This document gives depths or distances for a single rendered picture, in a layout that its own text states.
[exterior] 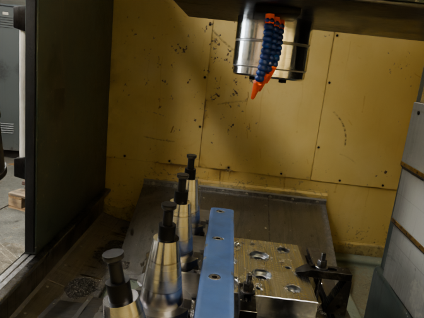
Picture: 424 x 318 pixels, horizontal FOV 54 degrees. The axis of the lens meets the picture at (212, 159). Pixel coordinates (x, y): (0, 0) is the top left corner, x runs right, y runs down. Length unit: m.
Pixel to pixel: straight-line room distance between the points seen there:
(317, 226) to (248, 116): 0.59
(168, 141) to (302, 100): 0.65
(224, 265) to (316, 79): 1.53
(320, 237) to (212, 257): 1.42
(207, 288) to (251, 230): 1.41
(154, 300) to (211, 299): 0.06
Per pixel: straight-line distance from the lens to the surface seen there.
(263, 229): 1.88
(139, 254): 1.75
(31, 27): 1.33
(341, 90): 2.00
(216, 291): 0.46
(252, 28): 0.87
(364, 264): 2.18
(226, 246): 0.57
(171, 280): 0.42
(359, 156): 2.07
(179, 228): 0.51
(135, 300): 0.32
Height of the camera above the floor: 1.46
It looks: 13 degrees down
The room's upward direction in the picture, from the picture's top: 6 degrees clockwise
